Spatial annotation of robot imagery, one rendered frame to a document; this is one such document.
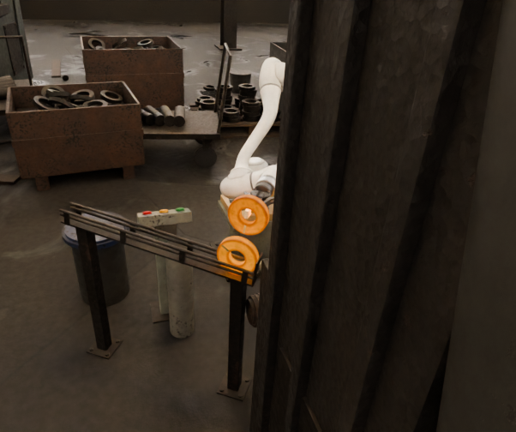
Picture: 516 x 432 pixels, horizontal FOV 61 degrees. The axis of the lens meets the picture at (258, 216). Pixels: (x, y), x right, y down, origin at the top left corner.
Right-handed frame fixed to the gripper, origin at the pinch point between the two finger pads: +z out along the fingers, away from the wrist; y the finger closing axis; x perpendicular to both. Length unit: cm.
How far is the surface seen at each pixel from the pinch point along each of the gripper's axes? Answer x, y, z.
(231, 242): -7.3, 2.1, 11.8
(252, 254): -10.4, -5.7, 11.8
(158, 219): -23, 47, -18
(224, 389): -84, 3, 10
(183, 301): -59, 32, -11
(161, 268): -52, 48, -22
